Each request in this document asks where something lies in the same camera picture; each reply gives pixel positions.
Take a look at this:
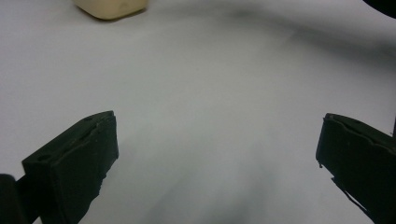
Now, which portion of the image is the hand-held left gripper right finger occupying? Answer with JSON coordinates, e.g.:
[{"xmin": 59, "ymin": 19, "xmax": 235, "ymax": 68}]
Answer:
[{"xmin": 315, "ymin": 112, "xmax": 396, "ymax": 224}]

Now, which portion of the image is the cream square cup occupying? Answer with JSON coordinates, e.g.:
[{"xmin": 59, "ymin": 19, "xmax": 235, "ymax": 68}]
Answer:
[{"xmin": 72, "ymin": 0, "xmax": 149, "ymax": 21}]

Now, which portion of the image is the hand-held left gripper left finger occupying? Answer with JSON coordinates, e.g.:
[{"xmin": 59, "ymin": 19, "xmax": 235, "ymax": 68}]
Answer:
[{"xmin": 21, "ymin": 110, "xmax": 120, "ymax": 224}]

